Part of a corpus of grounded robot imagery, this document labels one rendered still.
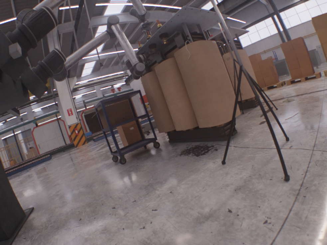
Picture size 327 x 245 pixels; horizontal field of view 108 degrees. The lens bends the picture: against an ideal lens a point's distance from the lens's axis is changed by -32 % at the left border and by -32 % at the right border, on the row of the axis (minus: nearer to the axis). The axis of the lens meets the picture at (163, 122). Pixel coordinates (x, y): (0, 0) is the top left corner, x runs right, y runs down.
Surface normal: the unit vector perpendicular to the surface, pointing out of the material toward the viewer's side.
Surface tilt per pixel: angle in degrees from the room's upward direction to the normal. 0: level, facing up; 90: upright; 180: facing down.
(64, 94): 90
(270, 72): 90
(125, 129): 90
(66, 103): 90
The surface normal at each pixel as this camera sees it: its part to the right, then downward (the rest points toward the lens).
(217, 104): -0.14, 0.13
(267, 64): -0.79, 0.32
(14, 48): 0.41, -0.06
